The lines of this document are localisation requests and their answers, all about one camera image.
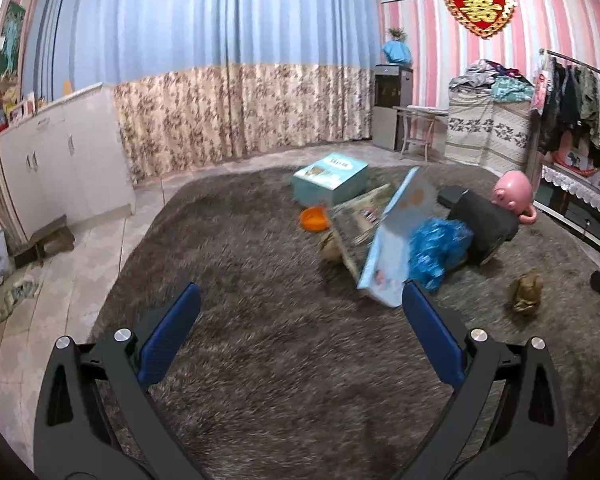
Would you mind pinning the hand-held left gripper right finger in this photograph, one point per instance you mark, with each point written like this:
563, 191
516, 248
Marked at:
432, 335

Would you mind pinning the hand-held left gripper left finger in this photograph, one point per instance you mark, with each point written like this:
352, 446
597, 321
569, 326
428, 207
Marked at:
170, 335

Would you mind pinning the blue plastic bag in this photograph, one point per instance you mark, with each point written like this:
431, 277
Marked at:
437, 250

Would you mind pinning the light blue box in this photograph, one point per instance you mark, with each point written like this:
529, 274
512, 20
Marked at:
392, 250

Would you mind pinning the printed magazine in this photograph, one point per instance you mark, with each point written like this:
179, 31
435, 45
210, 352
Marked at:
357, 225

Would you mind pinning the brown shaggy rug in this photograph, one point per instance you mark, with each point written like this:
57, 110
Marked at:
280, 285

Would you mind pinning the black cushion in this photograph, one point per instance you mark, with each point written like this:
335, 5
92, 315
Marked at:
485, 225

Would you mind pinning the small wooden stool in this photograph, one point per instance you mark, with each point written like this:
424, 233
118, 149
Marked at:
50, 240

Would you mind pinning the patterned floor cloth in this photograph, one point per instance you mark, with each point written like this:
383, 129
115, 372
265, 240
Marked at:
20, 300

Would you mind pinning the pink piggy bank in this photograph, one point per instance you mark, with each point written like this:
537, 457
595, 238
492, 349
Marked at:
512, 192

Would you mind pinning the orange tangerine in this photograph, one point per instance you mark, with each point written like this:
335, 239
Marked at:
314, 219

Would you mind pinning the teal cardboard box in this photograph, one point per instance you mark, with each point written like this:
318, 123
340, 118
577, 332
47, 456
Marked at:
330, 177

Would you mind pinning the white cabinet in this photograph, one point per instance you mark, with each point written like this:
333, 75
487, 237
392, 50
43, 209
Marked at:
70, 160

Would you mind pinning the furniture under patterned cloth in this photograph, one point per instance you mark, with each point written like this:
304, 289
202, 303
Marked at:
485, 130

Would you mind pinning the white lace cloth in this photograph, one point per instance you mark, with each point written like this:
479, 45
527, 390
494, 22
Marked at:
585, 185

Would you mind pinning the small white table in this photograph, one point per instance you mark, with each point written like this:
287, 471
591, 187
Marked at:
420, 111

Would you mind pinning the grey water dispenser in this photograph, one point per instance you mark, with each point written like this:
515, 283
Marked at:
387, 110

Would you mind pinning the pile of clothes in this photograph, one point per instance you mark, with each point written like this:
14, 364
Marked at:
490, 77

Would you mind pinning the hanging clothes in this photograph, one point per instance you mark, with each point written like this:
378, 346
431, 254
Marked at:
580, 105

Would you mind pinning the colourful picture books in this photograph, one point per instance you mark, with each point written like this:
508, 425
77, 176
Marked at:
15, 107

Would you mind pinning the blue covered water bottle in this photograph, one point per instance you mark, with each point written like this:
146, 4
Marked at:
396, 52

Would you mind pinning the blue and floral curtain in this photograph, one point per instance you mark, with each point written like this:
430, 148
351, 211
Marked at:
205, 35

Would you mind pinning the small potted plant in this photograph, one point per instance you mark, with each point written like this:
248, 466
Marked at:
397, 34

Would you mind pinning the metal clothes rack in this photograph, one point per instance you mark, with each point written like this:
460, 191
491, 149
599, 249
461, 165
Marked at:
580, 62

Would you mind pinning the red heart wall decoration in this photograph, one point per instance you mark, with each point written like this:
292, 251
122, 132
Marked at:
479, 5

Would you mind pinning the green wall poster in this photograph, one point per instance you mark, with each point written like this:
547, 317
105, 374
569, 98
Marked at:
11, 40

